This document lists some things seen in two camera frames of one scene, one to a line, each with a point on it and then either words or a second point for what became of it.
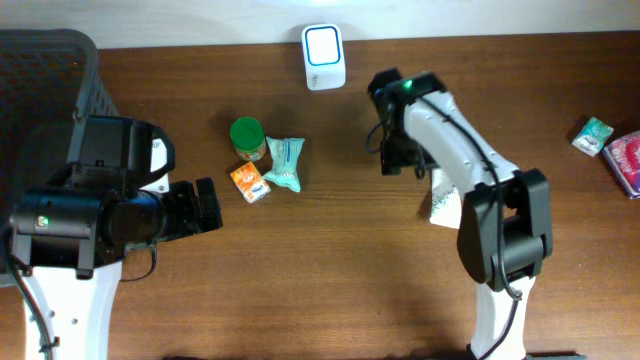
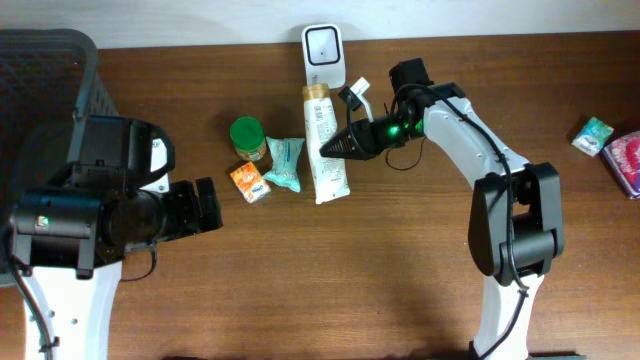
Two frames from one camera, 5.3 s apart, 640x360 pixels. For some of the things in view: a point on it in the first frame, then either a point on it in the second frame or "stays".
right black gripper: x=390 y=159 -> x=364 y=142
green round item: x=248 y=137 stays
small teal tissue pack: x=592 y=136 stays
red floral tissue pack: x=623 y=153 stays
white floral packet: x=446 y=208 -> x=330 y=177
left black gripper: x=190 y=214 stays
